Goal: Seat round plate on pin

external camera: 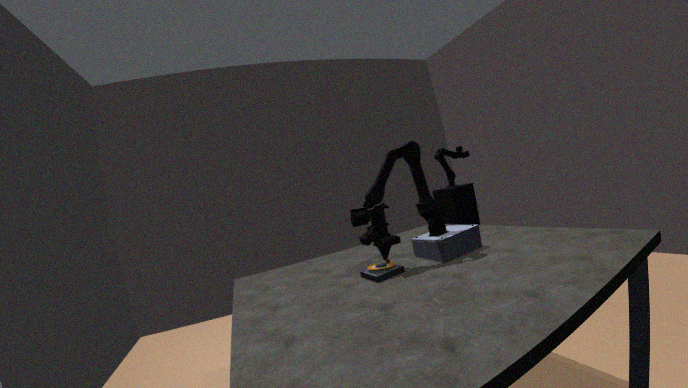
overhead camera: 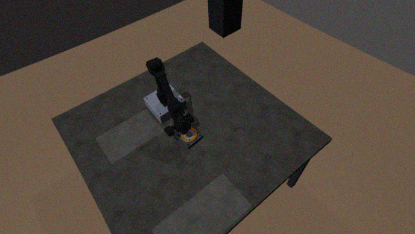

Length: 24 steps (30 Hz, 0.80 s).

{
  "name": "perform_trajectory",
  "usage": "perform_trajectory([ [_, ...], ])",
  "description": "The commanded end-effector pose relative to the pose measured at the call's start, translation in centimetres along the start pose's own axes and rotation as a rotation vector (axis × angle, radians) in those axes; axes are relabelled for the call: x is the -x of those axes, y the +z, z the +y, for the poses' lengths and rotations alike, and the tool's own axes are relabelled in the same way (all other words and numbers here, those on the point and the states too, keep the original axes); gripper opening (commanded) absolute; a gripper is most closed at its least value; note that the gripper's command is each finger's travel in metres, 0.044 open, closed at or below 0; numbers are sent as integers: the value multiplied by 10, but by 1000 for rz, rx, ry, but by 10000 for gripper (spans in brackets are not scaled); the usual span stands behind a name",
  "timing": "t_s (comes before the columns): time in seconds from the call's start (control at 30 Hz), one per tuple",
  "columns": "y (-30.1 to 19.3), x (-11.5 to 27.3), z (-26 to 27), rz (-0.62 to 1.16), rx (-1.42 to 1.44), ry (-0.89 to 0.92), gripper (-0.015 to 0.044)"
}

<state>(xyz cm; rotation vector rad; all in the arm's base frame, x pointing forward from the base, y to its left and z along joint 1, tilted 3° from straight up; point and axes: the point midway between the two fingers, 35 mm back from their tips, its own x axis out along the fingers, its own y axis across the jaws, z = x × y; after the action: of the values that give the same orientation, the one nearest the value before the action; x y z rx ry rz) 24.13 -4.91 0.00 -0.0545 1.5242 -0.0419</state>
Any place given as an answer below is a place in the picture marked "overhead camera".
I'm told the orange round plate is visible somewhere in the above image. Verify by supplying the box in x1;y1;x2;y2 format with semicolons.
181;128;198;142

